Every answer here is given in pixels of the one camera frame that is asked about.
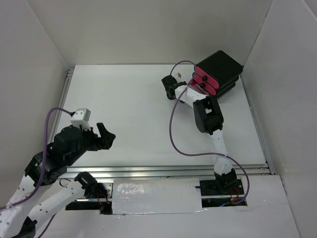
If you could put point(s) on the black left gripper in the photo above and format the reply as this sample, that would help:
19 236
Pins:
97 141

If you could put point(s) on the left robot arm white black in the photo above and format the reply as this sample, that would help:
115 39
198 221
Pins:
24 214

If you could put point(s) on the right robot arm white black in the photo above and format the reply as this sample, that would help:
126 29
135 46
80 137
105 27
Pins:
209 120

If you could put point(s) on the black drawer cabinet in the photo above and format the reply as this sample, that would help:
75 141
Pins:
223 68

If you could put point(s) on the white cover panel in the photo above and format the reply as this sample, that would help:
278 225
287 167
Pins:
156 196

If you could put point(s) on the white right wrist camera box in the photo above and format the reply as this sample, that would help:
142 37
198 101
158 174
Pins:
178 75

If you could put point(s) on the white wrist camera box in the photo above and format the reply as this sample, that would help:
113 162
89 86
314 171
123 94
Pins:
178 75
80 119

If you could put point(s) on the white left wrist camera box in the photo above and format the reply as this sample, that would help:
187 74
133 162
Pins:
80 119

